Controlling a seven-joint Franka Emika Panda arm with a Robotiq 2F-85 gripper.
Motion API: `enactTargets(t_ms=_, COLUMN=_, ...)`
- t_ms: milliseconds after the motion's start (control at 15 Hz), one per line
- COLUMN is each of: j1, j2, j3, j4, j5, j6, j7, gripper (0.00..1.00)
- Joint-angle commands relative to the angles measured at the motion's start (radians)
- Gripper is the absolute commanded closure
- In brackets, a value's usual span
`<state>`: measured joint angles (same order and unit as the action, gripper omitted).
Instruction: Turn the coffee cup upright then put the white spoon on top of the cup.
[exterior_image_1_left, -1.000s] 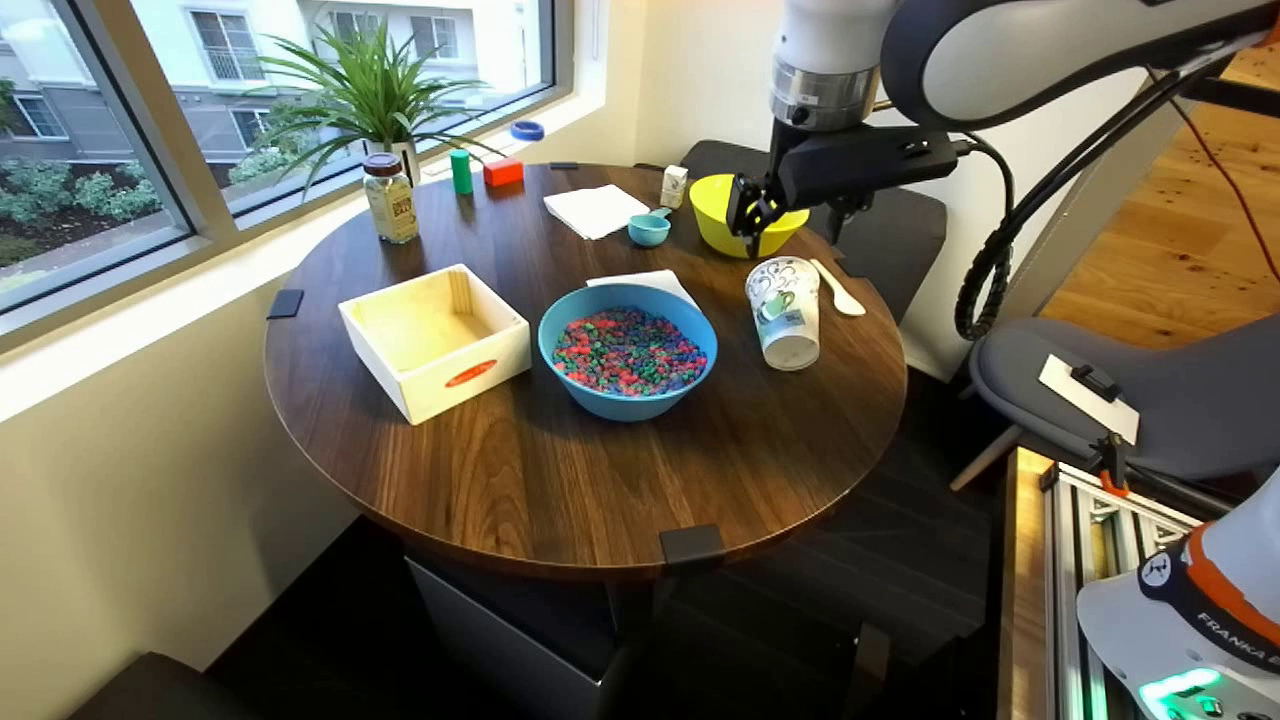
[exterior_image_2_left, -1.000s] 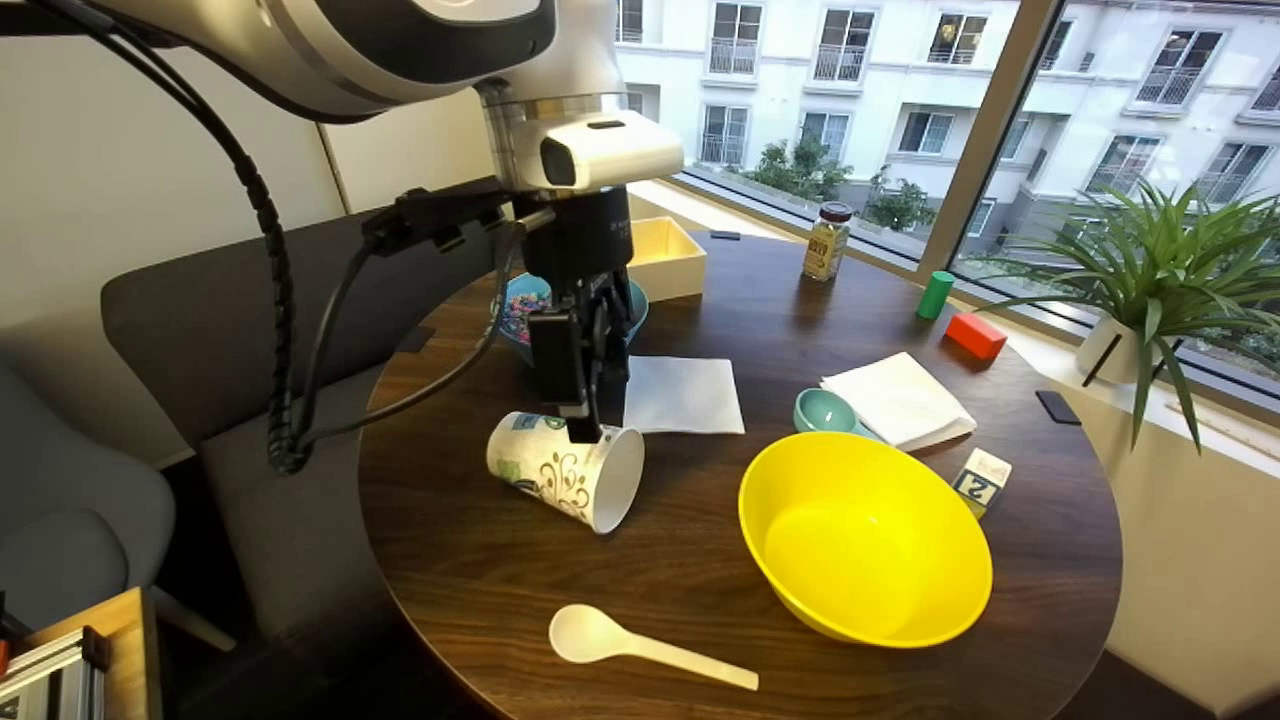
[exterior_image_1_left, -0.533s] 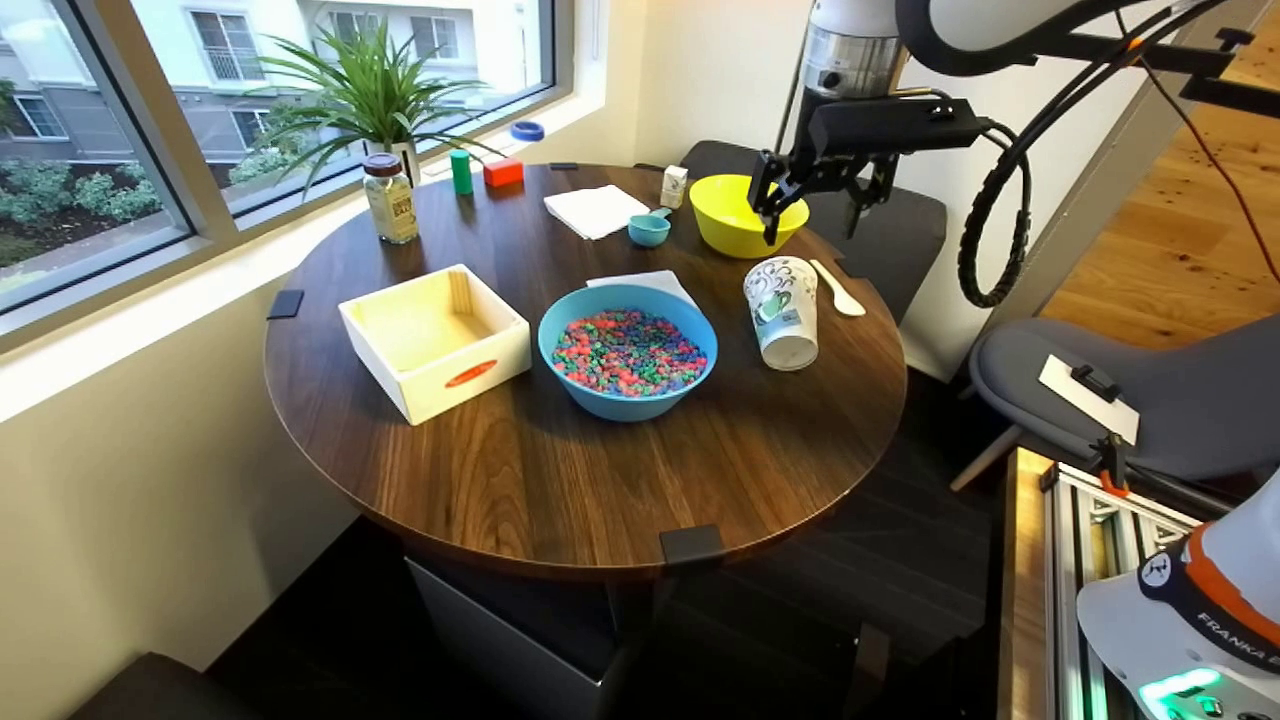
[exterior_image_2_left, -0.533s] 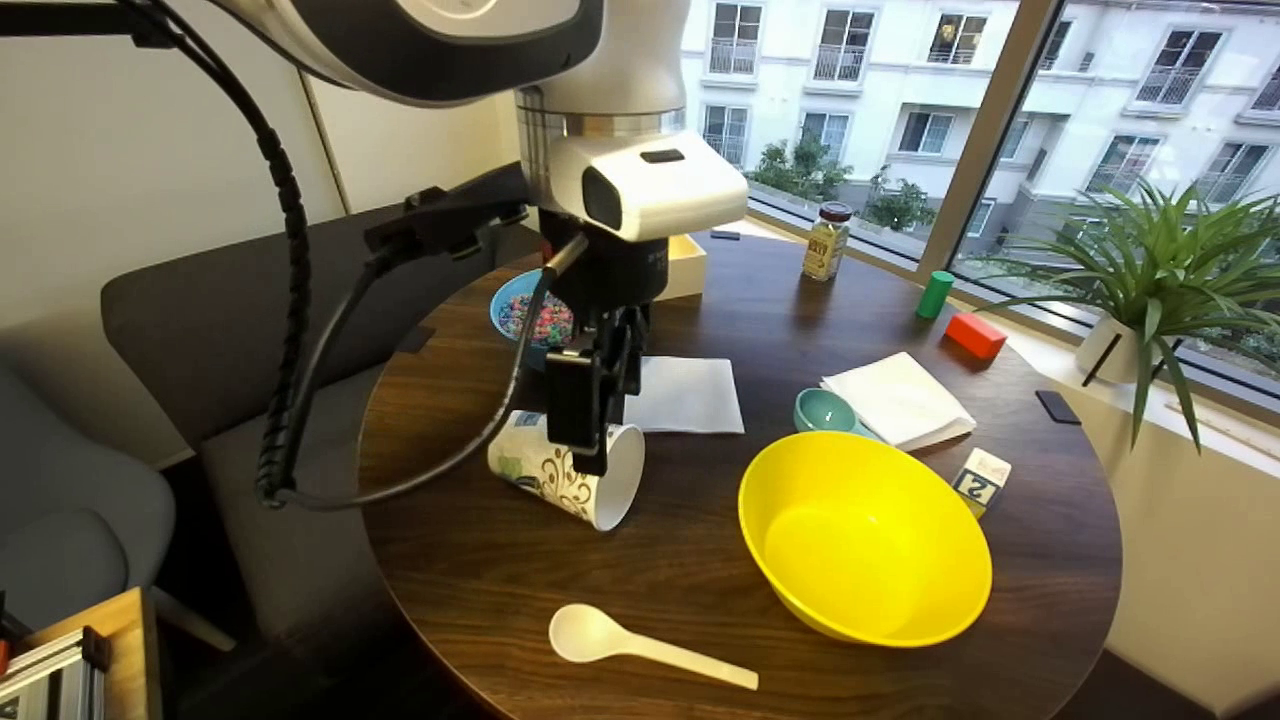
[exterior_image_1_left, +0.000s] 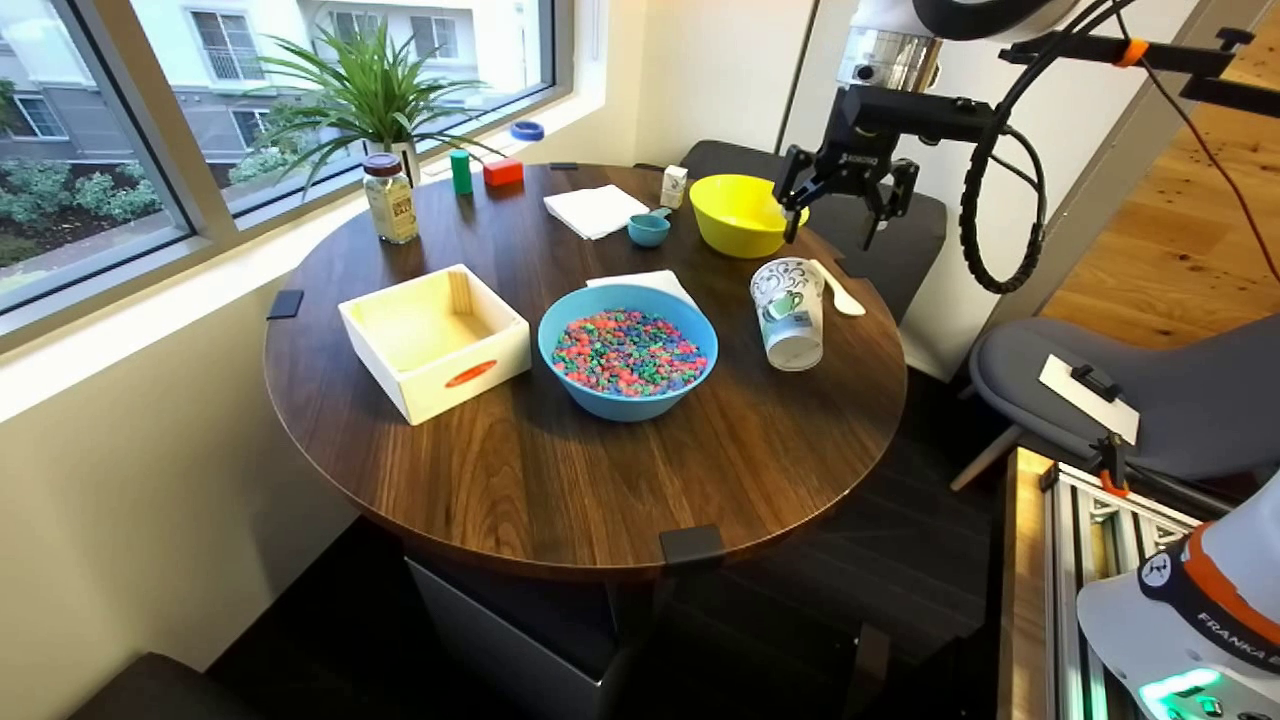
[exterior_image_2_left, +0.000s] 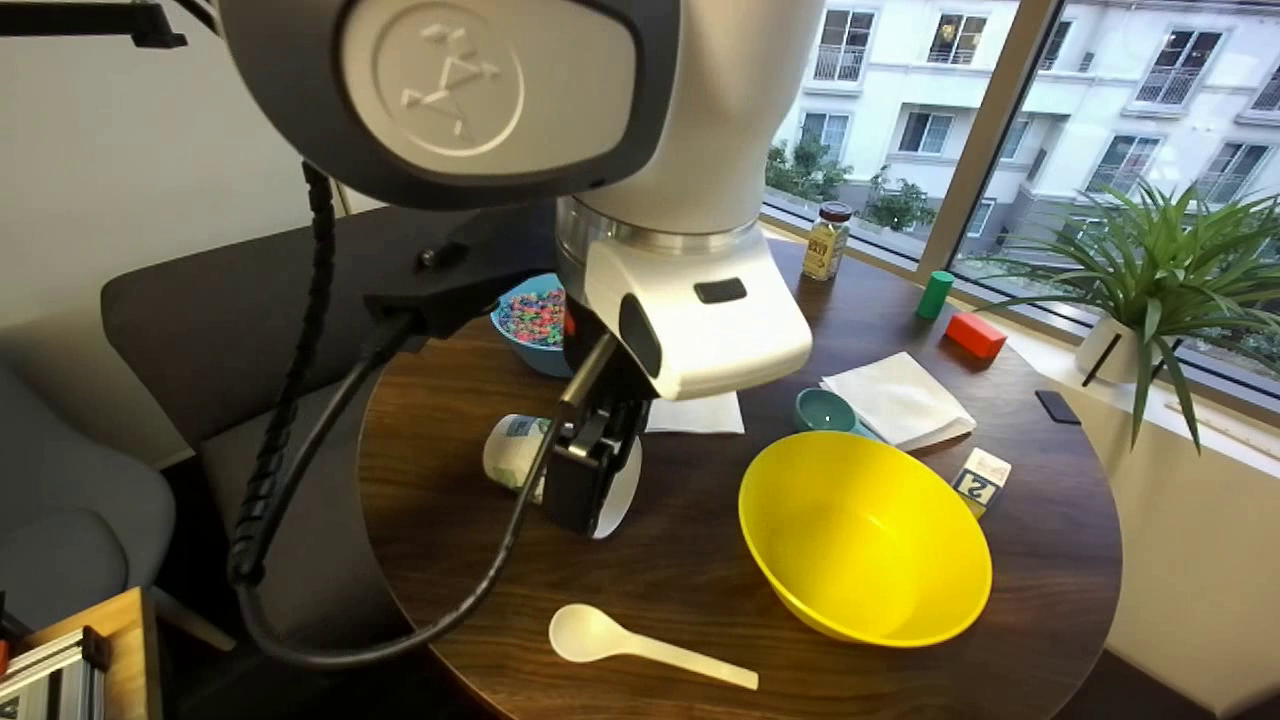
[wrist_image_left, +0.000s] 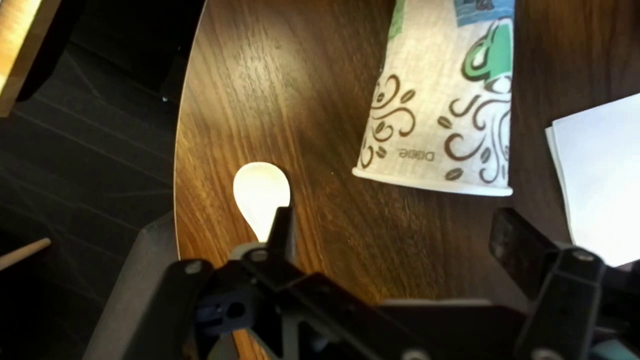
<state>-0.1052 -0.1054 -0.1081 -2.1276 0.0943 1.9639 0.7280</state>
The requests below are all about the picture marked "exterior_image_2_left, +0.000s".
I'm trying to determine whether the yellow plastic bowl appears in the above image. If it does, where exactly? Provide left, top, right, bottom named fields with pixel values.
left=737, top=426, right=997, bottom=652

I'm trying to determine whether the blue bowl of colourful beads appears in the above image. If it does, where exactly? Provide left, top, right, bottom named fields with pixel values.
left=485, top=273, right=575, bottom=379

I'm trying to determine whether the green block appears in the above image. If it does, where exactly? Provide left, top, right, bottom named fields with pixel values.
left=911, top=269, right=962, bottom=327

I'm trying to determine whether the dark grey chair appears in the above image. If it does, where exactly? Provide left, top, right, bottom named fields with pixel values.
left=96, top=197, right=563, bottom=671

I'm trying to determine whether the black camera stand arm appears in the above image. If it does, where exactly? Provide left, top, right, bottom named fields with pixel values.
left=0, top=0, right=194, bottom=50

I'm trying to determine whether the glass jar with yellow label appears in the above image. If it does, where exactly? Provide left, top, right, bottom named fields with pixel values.
left=801, top=198, right=858, bottom=289

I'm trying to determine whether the white paper napkin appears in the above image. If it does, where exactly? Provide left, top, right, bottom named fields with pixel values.
left=644, top=388, right=747, bottom=440

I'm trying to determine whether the window frame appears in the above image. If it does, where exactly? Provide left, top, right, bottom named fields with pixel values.
left=766, top=0, right=1280, bottom=425

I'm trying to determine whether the folded white napkin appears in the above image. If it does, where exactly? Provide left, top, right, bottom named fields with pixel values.
left=815, top=347, right=979, bottom=455

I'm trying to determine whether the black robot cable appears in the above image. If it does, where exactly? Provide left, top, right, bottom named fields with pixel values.
left=222, top=155, right=563, bottom=671

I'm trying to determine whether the aluminium frame with wood edge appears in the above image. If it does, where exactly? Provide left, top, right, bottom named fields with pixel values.
left=0, top=584, right=167, bottom=720

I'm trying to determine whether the green potted plant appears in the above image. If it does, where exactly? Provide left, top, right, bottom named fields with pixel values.
left=997, top=185, right=1280, bottom=455

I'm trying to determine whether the small white card packet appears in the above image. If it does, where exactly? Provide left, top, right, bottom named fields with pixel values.
left=953, top=445, right=1017, bottom=518

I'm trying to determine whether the red block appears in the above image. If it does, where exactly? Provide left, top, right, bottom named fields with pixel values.
left=942, top=308, right=1011, bottom=369

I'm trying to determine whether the white plastic spoon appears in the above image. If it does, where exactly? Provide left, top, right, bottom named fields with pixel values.
left=544, top=600, right=766, bottom=695

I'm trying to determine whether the white mug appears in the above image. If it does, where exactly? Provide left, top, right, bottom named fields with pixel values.
left=480, top=409, right=649, bottom=544

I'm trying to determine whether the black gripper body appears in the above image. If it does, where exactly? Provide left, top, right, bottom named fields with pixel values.
left=563, top=376, right=662, bottom=464

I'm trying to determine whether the light grey chair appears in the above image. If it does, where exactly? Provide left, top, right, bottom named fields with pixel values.
left=0, top=356, right=182, bottom=636

